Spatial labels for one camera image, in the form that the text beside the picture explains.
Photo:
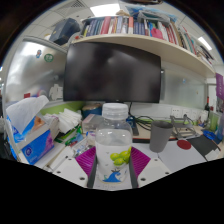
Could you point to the small blue electronics box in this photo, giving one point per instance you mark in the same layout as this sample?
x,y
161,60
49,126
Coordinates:
x,y
130,120

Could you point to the purple hanging banner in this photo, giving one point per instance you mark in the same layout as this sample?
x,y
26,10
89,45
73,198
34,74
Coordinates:
x,y
220,86

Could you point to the grey metal laptop stand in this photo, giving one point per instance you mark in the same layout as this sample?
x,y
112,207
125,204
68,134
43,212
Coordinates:
x,y
185,128

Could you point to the clear plastic box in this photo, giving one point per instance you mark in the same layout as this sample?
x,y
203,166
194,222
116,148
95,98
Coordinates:
x,y
90,123

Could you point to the plain white paper sheet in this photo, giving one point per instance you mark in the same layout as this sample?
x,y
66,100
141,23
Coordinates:
x,y
180,158

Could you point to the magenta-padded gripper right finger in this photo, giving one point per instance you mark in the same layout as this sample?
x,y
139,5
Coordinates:
x,y
153,170

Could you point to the clear plastic drink bottle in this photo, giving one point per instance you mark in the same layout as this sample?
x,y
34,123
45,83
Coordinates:
x,y
113,140

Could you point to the pile of white cloths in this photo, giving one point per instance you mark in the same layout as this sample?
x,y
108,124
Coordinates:
x,y
66,120

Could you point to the dark wine bottle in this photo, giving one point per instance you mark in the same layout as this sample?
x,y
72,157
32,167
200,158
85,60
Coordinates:
x,y
207,106

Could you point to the black computer monitor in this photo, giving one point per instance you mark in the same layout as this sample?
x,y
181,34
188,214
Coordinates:
x,y
111,71

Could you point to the blue tissue box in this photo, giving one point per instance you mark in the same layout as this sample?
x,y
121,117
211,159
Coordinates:
x,y
36,146

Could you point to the grey cup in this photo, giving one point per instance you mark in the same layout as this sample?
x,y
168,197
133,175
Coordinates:
x,y
160,138

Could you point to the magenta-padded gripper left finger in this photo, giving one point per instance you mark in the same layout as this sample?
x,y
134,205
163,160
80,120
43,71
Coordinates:
x,y
71,170

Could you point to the ceiling lights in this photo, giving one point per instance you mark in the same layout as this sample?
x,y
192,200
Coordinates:
x,y
105,9

